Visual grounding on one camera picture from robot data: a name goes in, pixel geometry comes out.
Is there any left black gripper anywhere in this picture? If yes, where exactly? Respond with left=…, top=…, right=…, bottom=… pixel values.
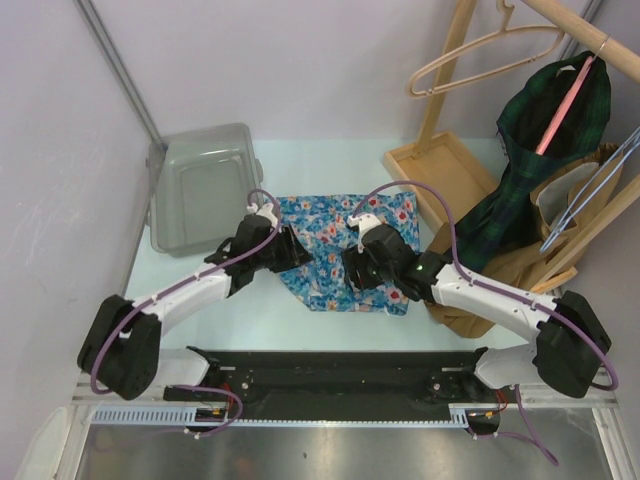
left=251, top=224, right=313, bottom=273

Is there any blue floral garment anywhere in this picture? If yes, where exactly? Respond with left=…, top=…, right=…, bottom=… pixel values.
left=278, top=194, right=409, bottom=316

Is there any dark green garment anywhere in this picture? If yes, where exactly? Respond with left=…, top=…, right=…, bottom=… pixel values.
left=455, top=51, right=611, bottom=272

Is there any light blue wire hanger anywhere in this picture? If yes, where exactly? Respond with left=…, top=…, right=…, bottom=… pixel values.
left=540, top=127, right=640, bottom=252

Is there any pink plastic hanger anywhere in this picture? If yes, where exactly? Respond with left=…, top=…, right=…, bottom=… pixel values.
left=535, top=56, right=595, bottom=155

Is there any beige wooden hanger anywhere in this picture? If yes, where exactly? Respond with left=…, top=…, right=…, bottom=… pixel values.
left=407, top=0, right=566, bottom=100

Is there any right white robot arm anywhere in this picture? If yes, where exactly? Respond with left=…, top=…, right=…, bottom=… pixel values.
left=342, top=214, right=611, bottom=401

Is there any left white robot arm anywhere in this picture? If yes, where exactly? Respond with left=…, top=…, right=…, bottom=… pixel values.
left=77, top=214, right=312, bottom=400

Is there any grey plastic bin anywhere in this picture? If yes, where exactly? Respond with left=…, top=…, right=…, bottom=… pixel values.
left=146, top=123, right=263, bottom=257

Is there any wooden clothes rack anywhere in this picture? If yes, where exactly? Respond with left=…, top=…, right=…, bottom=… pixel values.
left=383, top=0, right=640, bottom=301

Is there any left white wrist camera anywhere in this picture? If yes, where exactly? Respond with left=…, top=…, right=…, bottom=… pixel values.
left=246, top=202, right=280, bottom=227

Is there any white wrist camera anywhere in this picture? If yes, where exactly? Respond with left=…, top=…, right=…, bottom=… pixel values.
left=347, top=213, right=382, bottom=250
left=246, top=202, right=280, bottom=227

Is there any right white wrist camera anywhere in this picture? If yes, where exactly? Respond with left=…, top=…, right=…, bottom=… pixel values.
left=347, top=213, right=382, bottom=250

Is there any white slotted cable duct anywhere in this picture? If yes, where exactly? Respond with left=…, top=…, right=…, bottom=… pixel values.
left=92, top=403, right=474, bottom=429

